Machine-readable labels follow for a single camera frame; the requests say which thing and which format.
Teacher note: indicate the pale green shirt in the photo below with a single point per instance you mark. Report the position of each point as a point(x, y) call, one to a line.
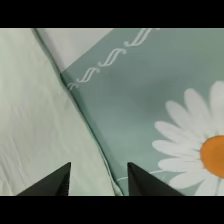
point(30, 110)

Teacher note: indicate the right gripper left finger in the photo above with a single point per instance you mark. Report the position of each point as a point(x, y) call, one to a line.
point(56, 183)

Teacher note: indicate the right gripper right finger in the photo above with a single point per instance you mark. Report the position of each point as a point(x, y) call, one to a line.
point(143, 183)

